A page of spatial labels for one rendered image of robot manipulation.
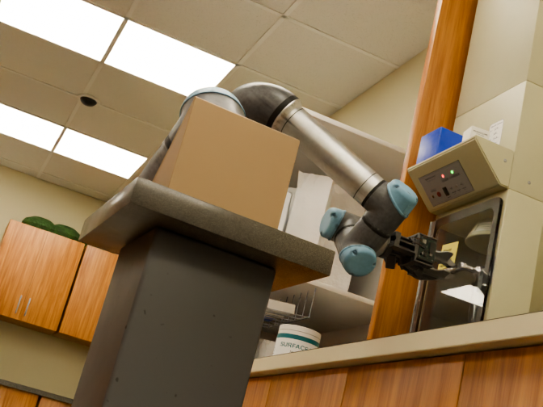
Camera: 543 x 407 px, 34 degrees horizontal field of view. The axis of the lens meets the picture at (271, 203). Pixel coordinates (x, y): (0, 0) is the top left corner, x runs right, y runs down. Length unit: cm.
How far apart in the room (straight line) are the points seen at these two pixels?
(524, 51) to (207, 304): 136
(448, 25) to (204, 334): 167
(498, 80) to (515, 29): 15
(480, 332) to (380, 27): 262
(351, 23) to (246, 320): 283
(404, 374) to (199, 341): 60
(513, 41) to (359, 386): 105
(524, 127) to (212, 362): 123
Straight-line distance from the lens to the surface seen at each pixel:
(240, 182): 138
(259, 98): 196
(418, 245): 206
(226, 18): 425
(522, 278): 217
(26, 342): 732
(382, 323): 237
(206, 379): 129
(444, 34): 272
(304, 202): 337
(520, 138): 226
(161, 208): 123
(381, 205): 188
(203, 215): 125
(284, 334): 266
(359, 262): 190
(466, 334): 157
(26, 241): 707
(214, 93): 159
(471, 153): 221
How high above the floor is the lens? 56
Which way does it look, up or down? 19 degrees up
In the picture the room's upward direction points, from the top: 15 degrees clockwise
